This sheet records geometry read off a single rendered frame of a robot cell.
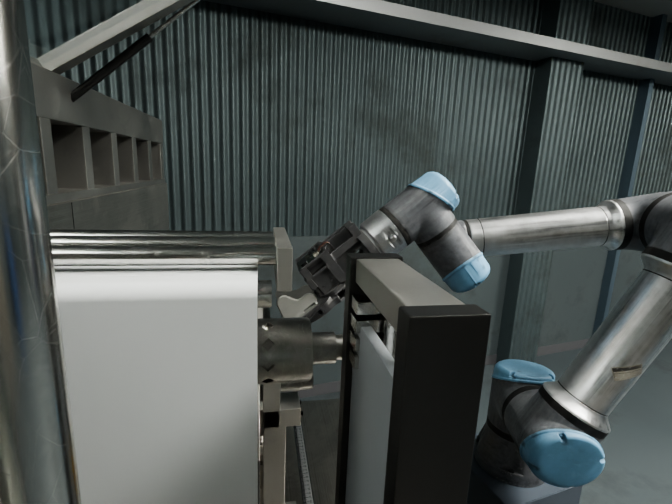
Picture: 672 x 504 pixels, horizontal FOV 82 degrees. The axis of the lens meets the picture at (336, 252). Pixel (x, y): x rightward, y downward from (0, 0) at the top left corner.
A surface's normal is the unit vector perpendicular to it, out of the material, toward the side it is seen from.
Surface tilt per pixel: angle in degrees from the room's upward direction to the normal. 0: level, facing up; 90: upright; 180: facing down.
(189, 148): 90
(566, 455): 97
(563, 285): 90
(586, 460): 97
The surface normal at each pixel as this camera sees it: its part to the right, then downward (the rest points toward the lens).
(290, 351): 0.19, -0.22
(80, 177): 0.18, 0.22
